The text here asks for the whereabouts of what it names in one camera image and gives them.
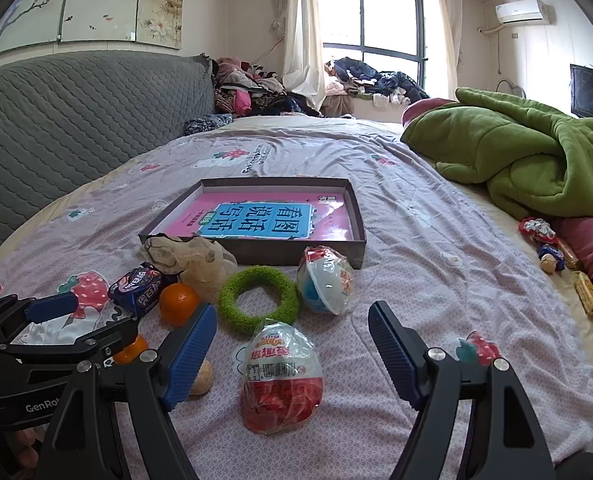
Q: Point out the grey quilted headboard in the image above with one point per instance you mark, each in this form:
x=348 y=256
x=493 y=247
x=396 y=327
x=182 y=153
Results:
x=76 y=120

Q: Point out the yellow snack packet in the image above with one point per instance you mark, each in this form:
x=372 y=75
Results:
x=587 y=294

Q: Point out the blue white egg toy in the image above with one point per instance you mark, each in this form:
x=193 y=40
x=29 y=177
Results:
x=321 y=285

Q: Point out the pink and blue book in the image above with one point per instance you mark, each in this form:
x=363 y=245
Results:
x=326 y=220

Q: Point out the dark clothes on windowsill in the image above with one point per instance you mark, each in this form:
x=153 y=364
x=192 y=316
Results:
x=366 y=75

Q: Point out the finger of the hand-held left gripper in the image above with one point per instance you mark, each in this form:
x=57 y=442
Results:
x=111 y=337
x=51 y=307

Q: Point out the person's left hand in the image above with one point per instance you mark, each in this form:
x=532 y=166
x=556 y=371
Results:
x=26 y=455

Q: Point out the grey cardboard box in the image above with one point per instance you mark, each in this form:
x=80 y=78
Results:
x=276 y=252

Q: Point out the pink blanket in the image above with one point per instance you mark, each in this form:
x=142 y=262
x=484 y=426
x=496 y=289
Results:
x=591 y=245

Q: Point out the floral wall painting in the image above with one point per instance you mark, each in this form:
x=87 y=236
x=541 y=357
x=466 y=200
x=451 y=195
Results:
x=101 y=0

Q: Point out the dark framed window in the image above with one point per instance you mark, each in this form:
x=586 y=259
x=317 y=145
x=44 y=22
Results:
x=391 y=15

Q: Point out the red white candy packet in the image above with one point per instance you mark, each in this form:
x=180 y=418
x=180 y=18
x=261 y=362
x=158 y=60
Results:
x=539 y=230

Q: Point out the beige scrunchie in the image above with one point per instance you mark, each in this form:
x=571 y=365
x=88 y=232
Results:
x=201 y=265

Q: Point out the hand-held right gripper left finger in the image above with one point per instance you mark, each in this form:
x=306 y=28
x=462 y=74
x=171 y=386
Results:
x=191 y=355

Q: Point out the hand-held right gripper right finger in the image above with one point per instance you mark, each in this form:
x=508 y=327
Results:
x=391 y=355

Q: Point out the orange mandarin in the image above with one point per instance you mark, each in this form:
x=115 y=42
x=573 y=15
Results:
x=129 y=352
x=179 y=305

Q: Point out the brown cloth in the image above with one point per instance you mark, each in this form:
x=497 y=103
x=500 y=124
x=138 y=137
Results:
x=339 y=105

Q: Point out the pink strawberry print bedsheet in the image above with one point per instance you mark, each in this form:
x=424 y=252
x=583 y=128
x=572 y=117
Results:
x=426 y=285

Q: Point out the brown walnut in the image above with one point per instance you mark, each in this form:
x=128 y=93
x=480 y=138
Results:
x=202 y=380

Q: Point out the blue cookie packet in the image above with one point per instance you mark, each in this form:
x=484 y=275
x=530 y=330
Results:
x=139 y=287

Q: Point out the orange snack packet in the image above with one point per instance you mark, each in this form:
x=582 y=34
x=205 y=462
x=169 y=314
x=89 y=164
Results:
x=570 y=255

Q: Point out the dark floral cloth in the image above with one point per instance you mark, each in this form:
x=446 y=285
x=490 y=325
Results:
x=206 y=124

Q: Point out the green fleece blanket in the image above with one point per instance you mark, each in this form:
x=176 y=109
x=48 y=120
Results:
x=501 y=150

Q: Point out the cream curtain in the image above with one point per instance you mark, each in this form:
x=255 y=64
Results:
x=446 y=35
x=301 y=35

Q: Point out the pile of clothes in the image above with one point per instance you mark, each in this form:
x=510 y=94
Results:
x=246 y=90

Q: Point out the white air conditioner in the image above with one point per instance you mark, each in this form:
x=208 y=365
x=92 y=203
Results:
x=521 y=12

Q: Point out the pink pillow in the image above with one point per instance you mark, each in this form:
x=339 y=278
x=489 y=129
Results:
x=421 y=110

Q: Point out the red white egg toy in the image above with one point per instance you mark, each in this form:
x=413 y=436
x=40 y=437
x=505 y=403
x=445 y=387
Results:
x=281 y=390

